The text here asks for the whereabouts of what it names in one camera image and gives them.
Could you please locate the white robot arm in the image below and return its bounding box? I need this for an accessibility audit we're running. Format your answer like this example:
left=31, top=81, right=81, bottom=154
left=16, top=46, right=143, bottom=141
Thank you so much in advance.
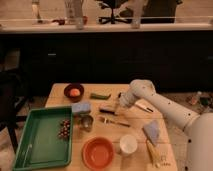
left=119, top=79, right=213, bottom=171

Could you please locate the red plastic bowl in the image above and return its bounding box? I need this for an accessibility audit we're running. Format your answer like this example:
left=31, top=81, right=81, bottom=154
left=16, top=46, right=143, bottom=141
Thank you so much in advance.
left=82, top=137, right=114, bottom=171

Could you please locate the dark brown small bowl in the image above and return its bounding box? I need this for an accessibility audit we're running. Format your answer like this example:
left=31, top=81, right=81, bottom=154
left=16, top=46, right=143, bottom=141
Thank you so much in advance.
left=64, top=83, right=84, bottom=102

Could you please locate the silver fork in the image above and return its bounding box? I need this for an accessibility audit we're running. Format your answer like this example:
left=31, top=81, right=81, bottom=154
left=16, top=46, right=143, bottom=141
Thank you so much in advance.
left=99, top=117, right=131, bottom=127

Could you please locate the metal measuring cup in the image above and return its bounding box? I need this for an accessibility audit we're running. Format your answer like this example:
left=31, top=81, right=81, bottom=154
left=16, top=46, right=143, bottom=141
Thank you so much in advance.
left=79, top=115, right=93, bottom=132

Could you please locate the white plastic cup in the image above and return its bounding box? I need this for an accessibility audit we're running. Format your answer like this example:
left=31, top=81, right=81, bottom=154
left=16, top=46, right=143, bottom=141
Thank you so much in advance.
left=118, top=134, right=138, bottom=156

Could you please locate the blue folded cloth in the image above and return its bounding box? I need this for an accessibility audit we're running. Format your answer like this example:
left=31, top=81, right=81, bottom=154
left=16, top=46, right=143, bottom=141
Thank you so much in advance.
left=143, top=120, right=160, bottom=146

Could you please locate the blue sponge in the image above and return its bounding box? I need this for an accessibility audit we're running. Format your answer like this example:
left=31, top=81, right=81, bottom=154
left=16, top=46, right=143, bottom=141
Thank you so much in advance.
left=71, top=102, right=91, bottom=115

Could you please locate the orange fruit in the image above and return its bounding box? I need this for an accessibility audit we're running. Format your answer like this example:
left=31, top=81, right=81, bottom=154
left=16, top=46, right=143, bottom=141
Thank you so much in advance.
left=69, top=88, right=81, bottom=97

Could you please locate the bunch of red grapes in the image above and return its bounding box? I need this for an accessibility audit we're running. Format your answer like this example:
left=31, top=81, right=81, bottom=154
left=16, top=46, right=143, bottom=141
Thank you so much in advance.
left=58, top=120, right=70, bottom=139

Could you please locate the dark cabinet counter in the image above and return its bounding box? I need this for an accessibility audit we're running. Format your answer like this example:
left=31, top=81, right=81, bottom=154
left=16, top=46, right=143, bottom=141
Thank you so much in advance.
left=0, top=27, right=213, bottom=95

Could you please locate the green plastic tray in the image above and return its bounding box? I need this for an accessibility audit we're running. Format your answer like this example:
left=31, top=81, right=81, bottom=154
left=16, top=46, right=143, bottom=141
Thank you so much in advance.
left=13, top=107, right=72, bottom=171

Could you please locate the black office chair base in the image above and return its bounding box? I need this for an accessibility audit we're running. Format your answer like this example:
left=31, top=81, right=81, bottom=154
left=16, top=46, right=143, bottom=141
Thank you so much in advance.
left=96, top=0, right=130, bottom=24

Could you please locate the black chair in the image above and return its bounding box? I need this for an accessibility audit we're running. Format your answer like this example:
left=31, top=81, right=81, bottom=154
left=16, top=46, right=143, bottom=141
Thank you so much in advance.
left=0, top=50, right=28, bottom=151

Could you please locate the white handled ice cream scoop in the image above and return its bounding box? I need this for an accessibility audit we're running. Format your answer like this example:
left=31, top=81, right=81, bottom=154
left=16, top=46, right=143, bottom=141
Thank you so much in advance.
left=117, top=91, right=155, bottom=114

